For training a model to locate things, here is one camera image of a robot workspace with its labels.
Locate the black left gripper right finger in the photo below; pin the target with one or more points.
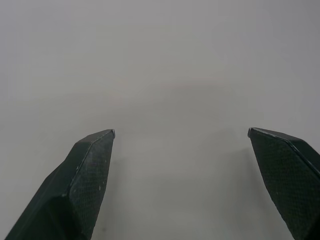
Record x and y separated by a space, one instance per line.
290 175

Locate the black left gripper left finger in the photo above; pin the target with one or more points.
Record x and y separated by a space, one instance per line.
75 190

